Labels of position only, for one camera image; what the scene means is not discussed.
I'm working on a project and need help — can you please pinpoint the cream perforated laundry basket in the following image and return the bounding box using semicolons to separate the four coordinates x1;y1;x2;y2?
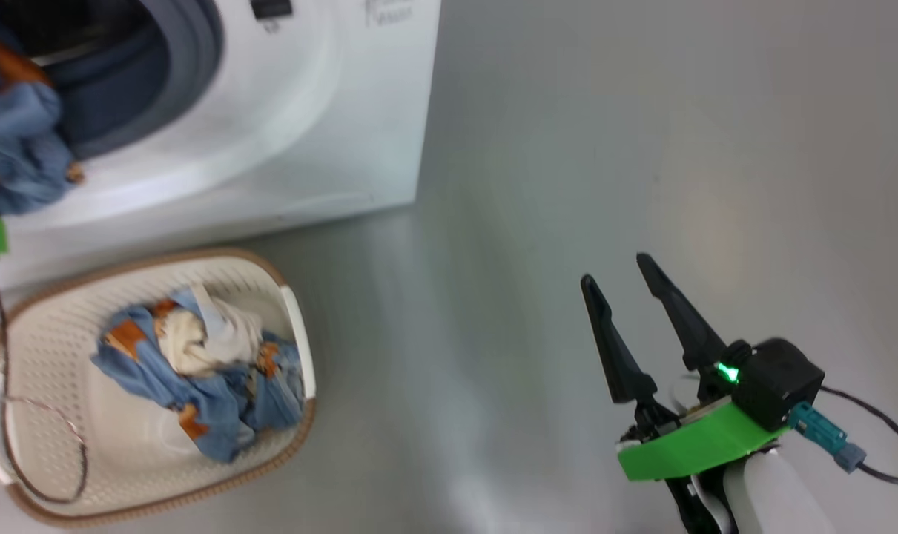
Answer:
0;247;317;529

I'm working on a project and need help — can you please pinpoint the cream white garment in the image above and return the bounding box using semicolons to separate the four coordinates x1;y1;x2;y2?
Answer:
156;286;265;378

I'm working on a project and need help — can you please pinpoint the teal cable connector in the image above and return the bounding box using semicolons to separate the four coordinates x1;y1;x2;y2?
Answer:
788;402;867;474

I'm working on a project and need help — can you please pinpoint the blue orange patterned garment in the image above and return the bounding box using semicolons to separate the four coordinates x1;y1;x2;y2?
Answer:
90;286;306;464
0;0;86;216

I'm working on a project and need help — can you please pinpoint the white front-load washing machine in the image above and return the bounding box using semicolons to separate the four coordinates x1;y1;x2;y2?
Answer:
0;0;442;294

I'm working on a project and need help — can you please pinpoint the thin brown arm cable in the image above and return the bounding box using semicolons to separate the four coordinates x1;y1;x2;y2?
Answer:
0;256;90;505

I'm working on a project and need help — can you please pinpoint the grey rubber door gasket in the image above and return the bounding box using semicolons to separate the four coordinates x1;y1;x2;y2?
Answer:
48;0;223;160

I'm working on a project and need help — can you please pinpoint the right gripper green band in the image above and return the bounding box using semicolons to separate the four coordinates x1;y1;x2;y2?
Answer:
580;253;790;483

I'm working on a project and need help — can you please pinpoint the thin black camera cable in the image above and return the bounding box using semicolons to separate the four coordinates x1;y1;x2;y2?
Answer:
819;386;898;487

